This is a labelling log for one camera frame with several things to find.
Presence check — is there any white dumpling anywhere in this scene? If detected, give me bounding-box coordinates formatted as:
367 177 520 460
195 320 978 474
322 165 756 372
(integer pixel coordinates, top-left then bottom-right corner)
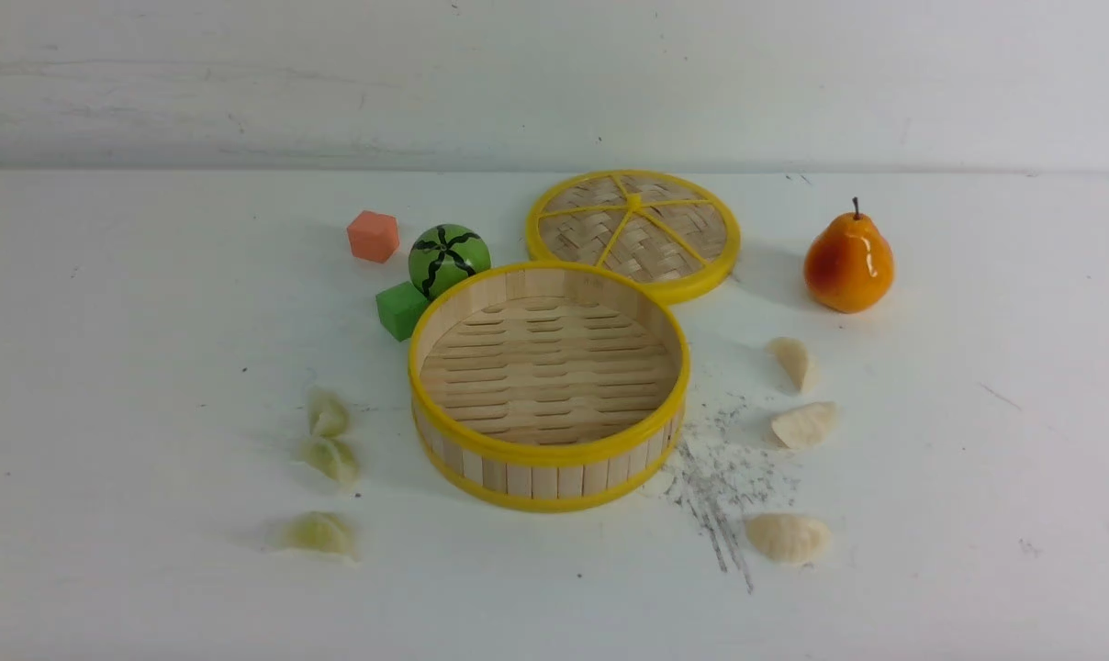
769 401 840 451
745 513 833 566
766 336 818 394

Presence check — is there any green dumpling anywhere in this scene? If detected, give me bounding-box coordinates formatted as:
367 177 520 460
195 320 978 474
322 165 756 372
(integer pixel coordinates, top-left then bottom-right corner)
278 511 357 560
306 388 350 438
298 436 360 487

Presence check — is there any yellow-rimmed bamboo steamer tray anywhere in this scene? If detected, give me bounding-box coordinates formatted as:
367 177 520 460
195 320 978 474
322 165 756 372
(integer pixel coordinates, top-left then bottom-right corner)
408 261 690 513

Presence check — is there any woven bamboo steamer lid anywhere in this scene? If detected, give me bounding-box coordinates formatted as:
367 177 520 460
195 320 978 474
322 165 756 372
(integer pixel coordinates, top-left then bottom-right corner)
525 169 742 305

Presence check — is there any green striped watermelon ball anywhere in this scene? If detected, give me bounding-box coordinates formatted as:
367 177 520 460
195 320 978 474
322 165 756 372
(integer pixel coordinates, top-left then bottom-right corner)
409 223 492 299

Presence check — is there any green foam cube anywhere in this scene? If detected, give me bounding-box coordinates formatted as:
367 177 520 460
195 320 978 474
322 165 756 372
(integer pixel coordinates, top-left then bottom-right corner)
375 281 431 342

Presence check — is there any orange foam cube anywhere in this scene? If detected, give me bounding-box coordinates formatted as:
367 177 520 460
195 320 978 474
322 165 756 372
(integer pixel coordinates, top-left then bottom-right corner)
346 209 400 263

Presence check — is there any orange toy pear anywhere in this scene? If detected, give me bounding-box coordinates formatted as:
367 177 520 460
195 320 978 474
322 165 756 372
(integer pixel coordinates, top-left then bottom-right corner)
803 196 896 314

